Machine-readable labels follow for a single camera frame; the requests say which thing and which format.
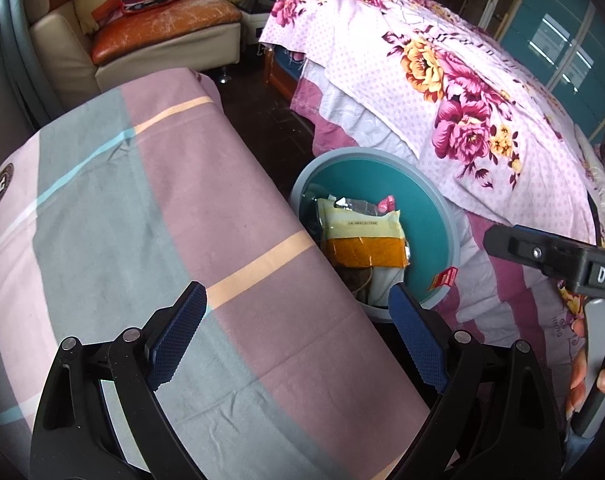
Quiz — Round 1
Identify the red paper tag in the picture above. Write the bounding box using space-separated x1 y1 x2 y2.
429 267 458 291

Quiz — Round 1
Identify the person's jeans leg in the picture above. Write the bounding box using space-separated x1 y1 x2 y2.
561 430 601 480

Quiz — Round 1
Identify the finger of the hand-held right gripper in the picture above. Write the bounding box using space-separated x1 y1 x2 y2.
484 224 583 281

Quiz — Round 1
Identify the teal trash bin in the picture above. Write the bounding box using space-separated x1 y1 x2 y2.
288 147 462 323

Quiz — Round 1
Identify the orange seat cushion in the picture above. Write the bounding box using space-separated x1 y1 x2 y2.
91 0 242 66

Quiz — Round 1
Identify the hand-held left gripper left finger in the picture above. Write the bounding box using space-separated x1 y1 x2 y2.
30 281 208 480

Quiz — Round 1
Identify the teal wardrobe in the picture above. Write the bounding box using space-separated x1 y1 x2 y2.
497 0 605 141

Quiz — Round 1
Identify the wooden bed frame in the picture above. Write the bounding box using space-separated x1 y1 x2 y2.
264 45 303 95

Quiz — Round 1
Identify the white nightstand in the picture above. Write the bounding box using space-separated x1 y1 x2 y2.
240 7 273 43

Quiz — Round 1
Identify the yellow orange snack packet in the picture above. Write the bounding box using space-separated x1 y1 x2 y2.
317 197 412 268

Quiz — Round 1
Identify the cream leather sofa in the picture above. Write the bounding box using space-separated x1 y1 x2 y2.
22 0 243 96

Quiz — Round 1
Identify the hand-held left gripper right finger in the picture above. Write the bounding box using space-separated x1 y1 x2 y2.
387 282 568 480

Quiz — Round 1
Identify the pink floral bed sheet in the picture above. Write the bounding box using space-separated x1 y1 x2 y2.
258 0 605 411

